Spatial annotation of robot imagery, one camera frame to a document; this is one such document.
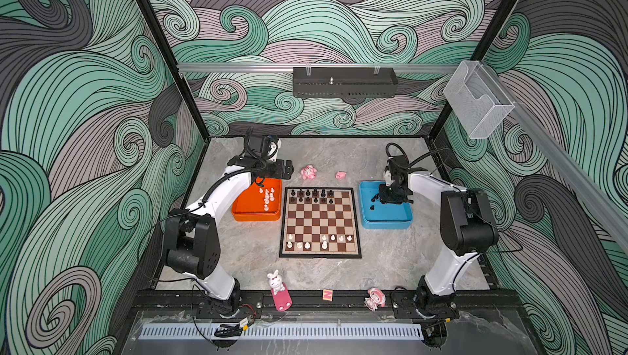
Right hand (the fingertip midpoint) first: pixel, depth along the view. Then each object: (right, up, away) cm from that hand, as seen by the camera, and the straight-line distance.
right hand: (385, 198), depth 97 cm
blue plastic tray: (-5, -6, -3) cm, 8 cm away
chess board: (-26, -8, -7) cm, 28 cm away
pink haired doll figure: (-10, -26, -24) cm, 37 cm away
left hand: (-40, +13, -8) cm, 43 cm away
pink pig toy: (-17, +9, +7) cm, 21 cm away
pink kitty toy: (-31, +10, +6) cm, 33 cm away
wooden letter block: (-25, -26, -22) cm, 43 cm away
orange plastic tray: (-51, -2, -1) cm, 51 cm away
